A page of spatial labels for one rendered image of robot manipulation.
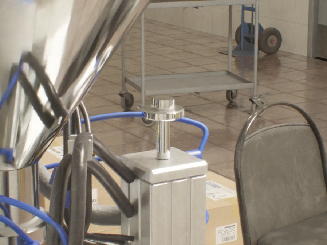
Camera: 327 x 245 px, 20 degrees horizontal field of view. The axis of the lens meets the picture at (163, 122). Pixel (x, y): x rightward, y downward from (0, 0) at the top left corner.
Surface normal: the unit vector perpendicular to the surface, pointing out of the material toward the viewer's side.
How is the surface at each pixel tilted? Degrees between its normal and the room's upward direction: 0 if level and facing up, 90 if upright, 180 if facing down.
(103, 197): 90
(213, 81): 0
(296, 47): 90
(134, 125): 0
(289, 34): 90
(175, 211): 90
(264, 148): 77
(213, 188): 0
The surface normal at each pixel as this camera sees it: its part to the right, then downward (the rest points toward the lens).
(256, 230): 0.75, -0.07
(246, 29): 0.51, 0.21
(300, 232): 0.00, -0.97
